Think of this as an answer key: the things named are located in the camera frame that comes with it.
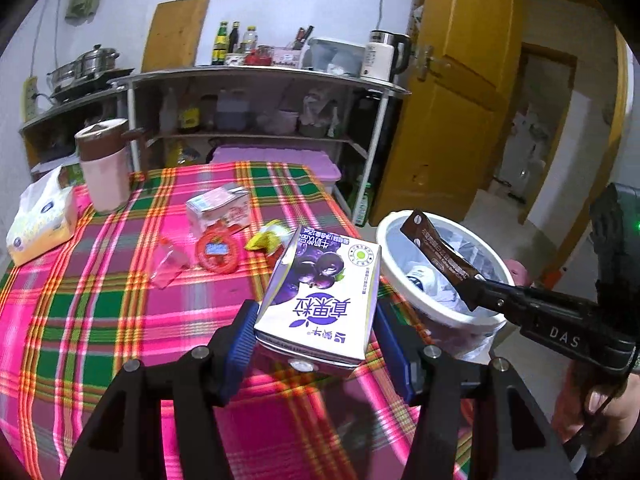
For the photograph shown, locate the purple blueberry milk carton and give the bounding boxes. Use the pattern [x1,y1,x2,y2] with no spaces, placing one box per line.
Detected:
[254,226,382,377]

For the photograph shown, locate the brown coffee sachet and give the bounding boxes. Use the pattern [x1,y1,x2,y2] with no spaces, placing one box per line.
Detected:
[400,210,484,313]

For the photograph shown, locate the yellow red snack wrapper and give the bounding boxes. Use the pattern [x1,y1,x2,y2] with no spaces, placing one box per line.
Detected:
[245,220,294,269]

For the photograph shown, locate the white trash bin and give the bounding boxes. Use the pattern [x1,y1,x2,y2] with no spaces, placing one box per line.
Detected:
[375,210,514,363]

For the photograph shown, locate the metal kitchen shelf rack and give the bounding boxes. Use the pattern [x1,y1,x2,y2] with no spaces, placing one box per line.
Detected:
[19,64,412,226]

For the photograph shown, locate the right hand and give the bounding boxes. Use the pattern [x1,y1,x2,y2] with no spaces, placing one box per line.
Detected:
[549,358,640,458]

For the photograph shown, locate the pink plastic stool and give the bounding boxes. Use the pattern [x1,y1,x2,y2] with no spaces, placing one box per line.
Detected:
[504,259,533,287]

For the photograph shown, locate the red round jelly lid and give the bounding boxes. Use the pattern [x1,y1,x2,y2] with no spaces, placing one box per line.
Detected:
[195,226,240,274]

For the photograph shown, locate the clear pink plastic cup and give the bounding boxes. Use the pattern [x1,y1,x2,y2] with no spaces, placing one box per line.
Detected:
[150,237,190,289]

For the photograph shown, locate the green bottle on floor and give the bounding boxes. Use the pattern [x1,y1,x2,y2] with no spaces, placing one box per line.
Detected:
[355,183,371,226]

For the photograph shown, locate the strawberry milk carton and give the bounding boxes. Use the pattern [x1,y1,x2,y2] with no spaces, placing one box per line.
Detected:
[186,182,250,237]

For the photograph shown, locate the pink lidded storage box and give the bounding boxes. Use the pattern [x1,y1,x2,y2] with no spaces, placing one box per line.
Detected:
[212,145,342,193]

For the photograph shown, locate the tissue pack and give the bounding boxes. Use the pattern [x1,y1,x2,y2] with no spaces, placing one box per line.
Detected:
[6,166,78,266]

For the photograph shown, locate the pink brown thermos jug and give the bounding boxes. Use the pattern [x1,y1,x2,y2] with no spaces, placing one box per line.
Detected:
[74,118,144,214]

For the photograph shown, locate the yellow wooden door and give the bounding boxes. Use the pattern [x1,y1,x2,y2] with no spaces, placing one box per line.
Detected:
[369,0,523,226]

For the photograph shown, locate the white electric kettle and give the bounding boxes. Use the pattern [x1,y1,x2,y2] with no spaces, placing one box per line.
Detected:
[360,29,411,84]

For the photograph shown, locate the grey plastic basin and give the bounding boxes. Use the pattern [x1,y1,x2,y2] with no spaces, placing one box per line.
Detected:
[302,37,364,77]

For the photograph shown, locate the green glass bottle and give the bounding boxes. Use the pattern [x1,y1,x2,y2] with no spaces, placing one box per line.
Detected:
[212,21,229,65]

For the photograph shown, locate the dark sauce bottle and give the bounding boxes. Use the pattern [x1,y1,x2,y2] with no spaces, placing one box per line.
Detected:
[228,21,240,54]

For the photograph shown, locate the clear plastic bottle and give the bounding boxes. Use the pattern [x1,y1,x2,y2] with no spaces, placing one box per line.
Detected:
[241,26,258,54]

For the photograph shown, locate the steel cooking pot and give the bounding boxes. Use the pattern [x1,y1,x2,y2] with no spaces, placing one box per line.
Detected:
[47,44,119,91]

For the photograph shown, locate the wooden cutting board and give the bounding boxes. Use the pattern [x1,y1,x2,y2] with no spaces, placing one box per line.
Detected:
[140,0,209,73]

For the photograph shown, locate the white power strip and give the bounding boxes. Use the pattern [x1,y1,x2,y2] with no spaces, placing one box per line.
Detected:
[22,76,38,122]

